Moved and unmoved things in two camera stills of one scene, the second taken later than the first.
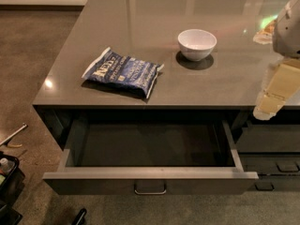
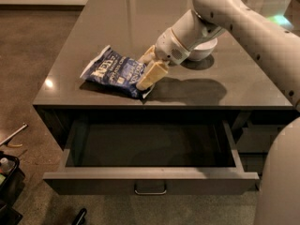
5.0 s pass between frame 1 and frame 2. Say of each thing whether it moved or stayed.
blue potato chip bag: stayed
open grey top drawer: stayed
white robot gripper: moved
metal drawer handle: stayed
